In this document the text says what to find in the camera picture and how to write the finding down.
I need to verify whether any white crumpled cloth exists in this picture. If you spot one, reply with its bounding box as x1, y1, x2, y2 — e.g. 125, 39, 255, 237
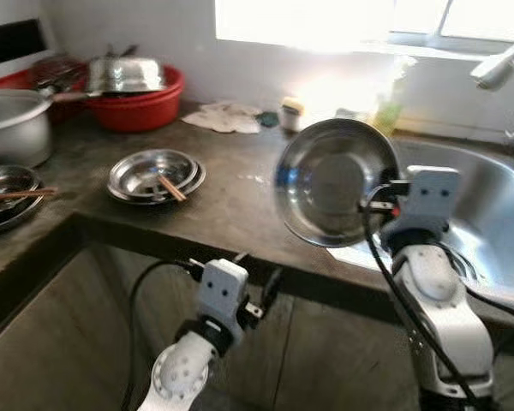
182, 101, 262, 134

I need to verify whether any dish soap pump bottle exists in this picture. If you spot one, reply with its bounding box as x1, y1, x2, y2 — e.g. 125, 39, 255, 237
370, 56, 416, 138

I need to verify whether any gooseneck faucet with spray head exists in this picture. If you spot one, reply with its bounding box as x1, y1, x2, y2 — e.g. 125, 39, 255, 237
469, 41, 514, 91

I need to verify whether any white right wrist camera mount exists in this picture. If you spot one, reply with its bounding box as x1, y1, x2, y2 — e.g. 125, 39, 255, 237
403, 166, 461, 236

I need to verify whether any small white bowl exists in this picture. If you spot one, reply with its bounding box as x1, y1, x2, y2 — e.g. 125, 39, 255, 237
279, 101, 305, 134

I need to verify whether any wooden chopstick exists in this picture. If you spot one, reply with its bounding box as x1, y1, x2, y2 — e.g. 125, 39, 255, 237
0, 188, 59, 202
157, 174, 188, 203

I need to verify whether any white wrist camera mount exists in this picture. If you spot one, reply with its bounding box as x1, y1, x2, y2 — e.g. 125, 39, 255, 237
195, 259, 249, 331
403, 166, 461, 236

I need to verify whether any stainless steel double sink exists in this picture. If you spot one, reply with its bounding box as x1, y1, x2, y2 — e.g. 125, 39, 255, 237
326, 137, 514, 313

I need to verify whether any grey window frame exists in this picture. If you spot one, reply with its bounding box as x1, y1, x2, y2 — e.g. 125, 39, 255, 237
385, 0, 514, 61

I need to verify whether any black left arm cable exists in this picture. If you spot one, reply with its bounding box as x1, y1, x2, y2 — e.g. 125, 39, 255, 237
124, 259, 205, 411

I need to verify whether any shallow steel bowl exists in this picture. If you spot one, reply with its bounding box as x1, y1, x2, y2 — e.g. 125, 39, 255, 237
113, 152, 198, 200
273, 118, 403, 249
0, 165, 39, 225

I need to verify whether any red plastic basin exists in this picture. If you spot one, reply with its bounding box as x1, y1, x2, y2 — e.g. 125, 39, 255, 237
87, 66, 186, 133

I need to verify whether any domed steel lid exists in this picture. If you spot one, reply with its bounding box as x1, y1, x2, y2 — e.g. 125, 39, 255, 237
87, 45, 166, 95

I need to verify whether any wooden counter cabinet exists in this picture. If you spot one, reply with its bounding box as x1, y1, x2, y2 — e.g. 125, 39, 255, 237
0, 218, 514, 411

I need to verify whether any aluminium cooking pot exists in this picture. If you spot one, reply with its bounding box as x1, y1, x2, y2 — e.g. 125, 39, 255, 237
0, 89, 54, 169

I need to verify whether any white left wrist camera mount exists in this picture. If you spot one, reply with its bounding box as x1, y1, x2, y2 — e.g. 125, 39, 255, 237
195, 259, 249, 331

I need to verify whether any red plastic basket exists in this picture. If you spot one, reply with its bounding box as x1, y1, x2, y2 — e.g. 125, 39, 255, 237
0, 67, 91, 121

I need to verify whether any steel plate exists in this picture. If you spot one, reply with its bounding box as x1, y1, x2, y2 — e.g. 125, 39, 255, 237
0, 165, 45, 238
108, 149, 207, 207

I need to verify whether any wire strainer ladle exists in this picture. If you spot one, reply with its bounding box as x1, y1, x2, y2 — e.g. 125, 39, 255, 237
30, 53, 95, 100

